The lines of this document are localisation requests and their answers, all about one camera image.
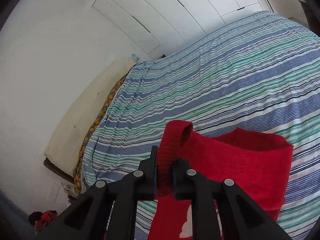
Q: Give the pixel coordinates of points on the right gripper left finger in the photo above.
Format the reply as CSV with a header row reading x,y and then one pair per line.
x,y
107,210

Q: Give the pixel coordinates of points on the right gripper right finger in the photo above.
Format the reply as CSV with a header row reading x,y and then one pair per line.
x,y
221,210

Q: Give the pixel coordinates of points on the red sweater with white rabbit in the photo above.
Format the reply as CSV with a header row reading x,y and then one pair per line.
x,y
258,162

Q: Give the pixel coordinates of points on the cream padded headboard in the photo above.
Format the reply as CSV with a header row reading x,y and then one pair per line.
x,y
64,145

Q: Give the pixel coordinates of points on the blue green striped bedspread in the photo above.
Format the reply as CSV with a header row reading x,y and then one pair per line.
x,y
259,73

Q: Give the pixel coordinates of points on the dark wooden nightstand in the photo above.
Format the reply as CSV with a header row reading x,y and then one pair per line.
x,y
313,21

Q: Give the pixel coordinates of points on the white built-in wardrobe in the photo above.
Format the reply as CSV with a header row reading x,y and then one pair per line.
x,y
161,27

